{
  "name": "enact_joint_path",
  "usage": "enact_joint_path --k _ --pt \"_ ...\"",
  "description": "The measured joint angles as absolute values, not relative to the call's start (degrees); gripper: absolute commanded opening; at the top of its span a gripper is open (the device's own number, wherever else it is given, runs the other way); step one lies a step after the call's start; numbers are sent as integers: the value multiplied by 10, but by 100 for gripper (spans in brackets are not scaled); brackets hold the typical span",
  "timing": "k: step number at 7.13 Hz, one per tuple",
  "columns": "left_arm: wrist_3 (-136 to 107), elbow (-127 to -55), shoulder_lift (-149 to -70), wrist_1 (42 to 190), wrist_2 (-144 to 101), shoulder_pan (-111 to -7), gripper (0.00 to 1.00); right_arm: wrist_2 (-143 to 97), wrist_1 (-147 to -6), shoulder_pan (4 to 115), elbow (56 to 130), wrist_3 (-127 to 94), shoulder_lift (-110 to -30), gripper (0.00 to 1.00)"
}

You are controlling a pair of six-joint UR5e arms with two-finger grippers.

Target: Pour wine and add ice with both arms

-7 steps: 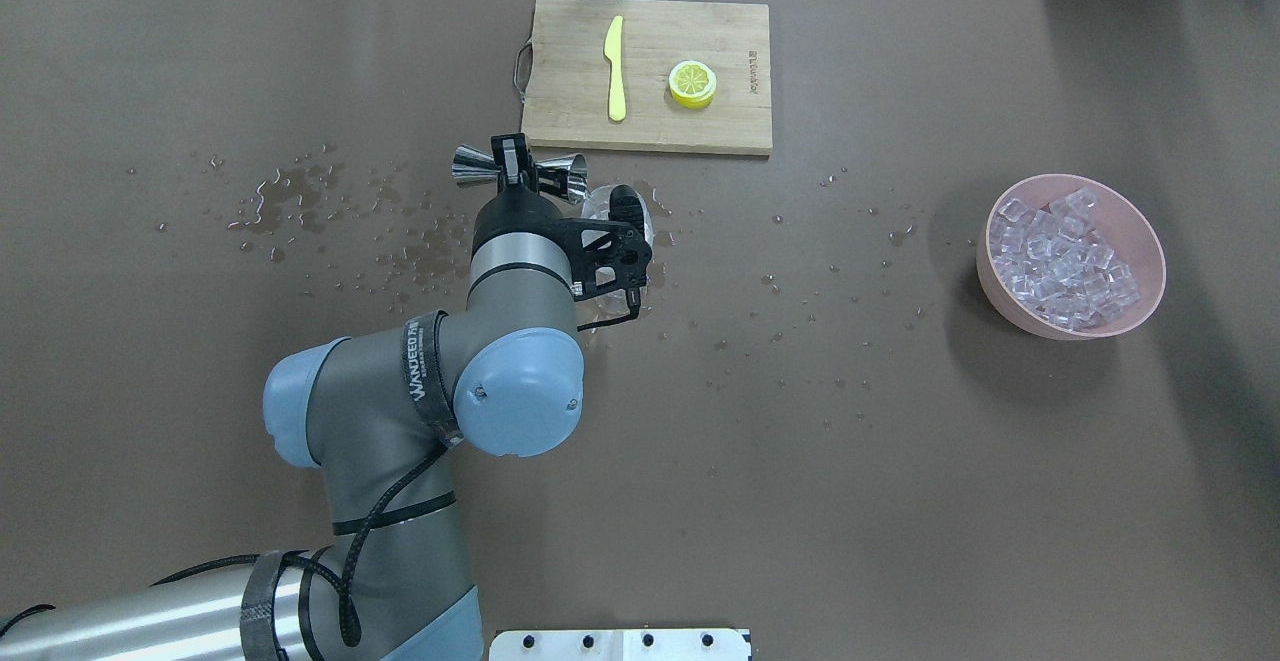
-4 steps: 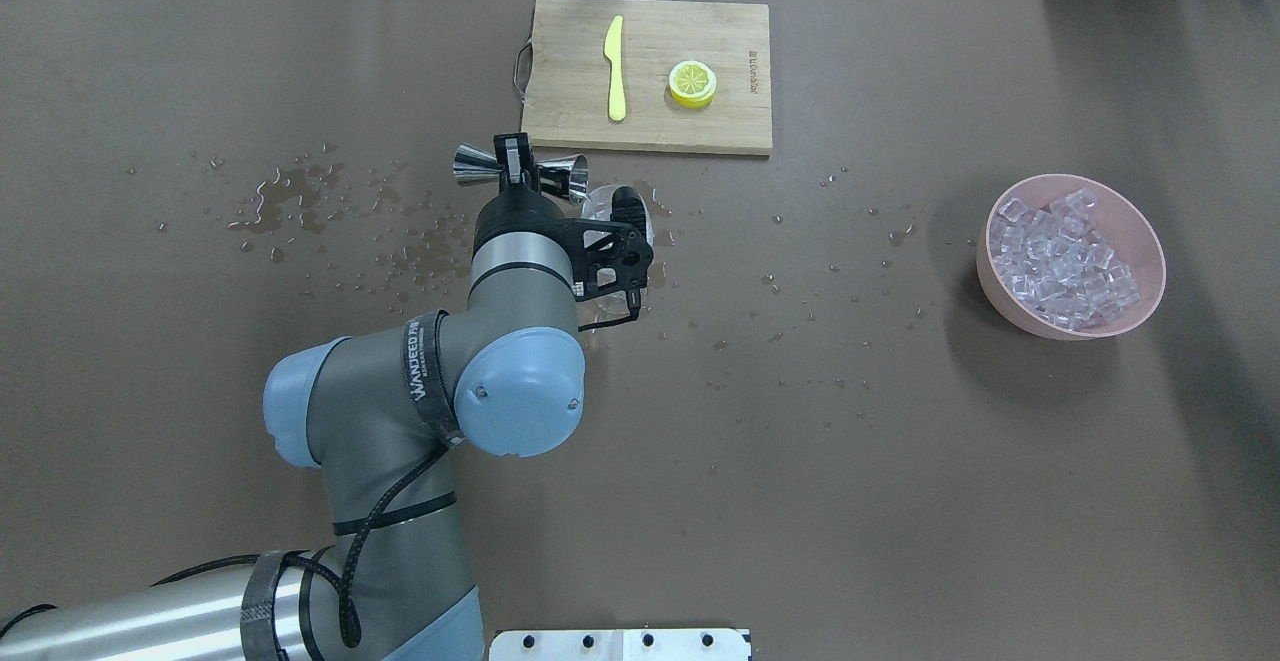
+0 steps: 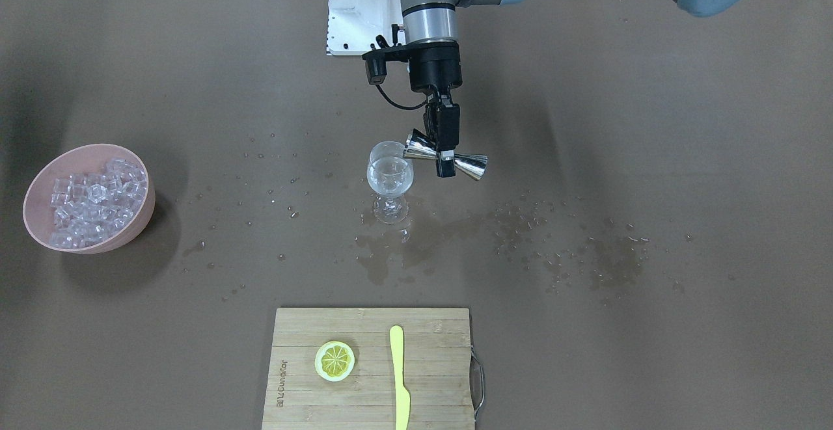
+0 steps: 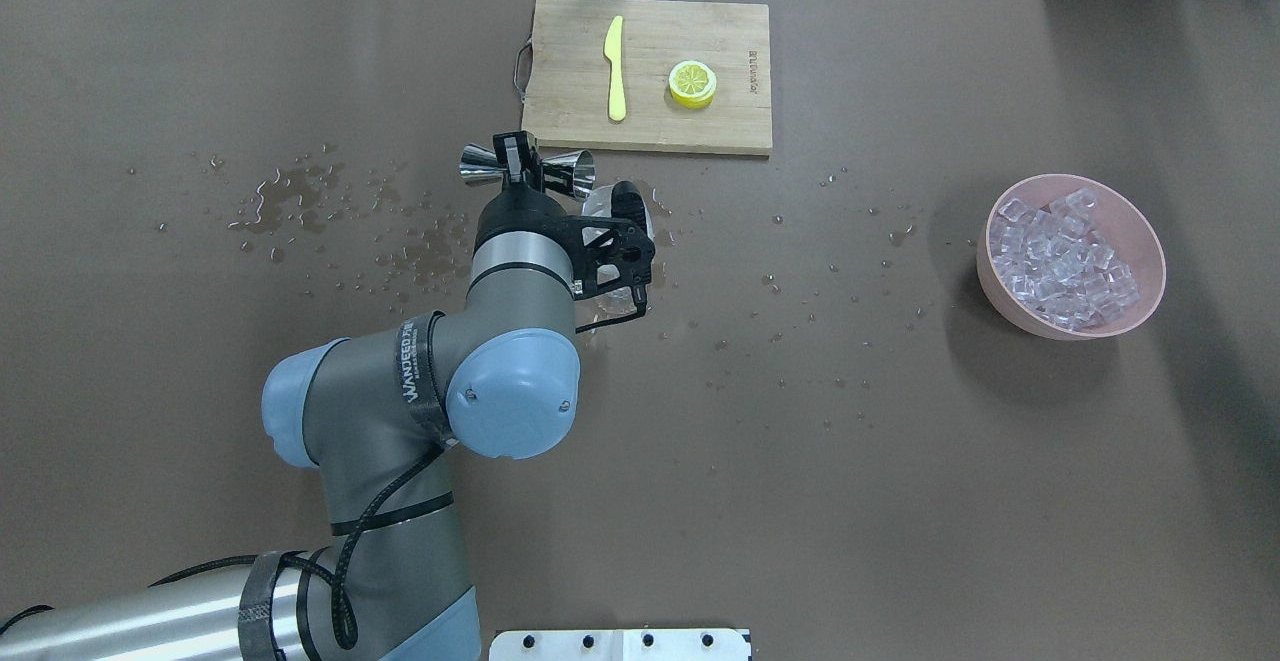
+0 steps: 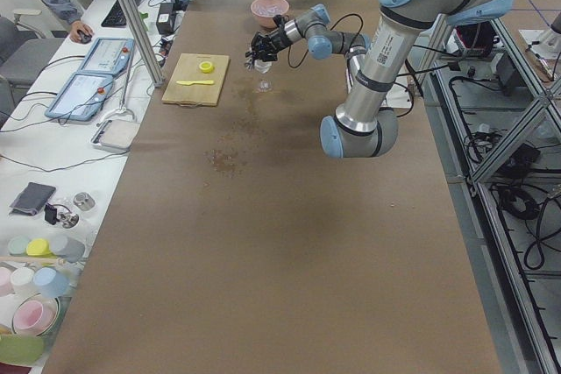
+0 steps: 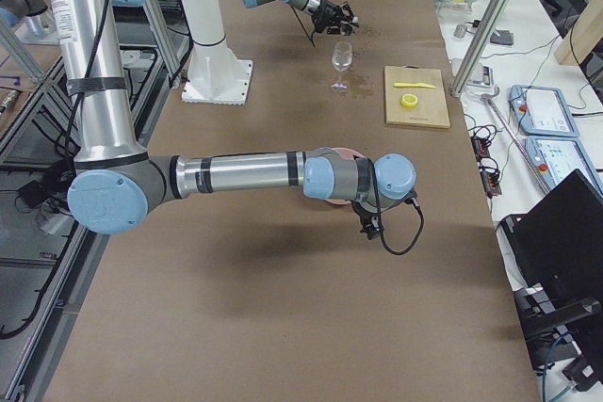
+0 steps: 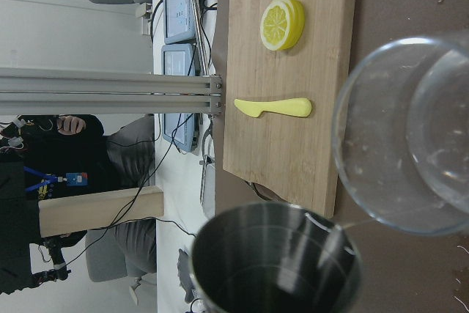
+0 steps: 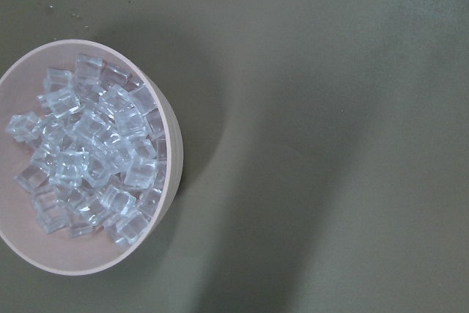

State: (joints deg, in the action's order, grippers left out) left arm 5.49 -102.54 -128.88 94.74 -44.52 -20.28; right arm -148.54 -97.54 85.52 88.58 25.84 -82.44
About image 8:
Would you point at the clear ice cubes pile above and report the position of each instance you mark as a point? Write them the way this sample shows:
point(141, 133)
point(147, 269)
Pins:
point(98, 152)

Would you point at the pink bowl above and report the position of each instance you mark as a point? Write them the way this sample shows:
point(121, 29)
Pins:
point(58, 253)

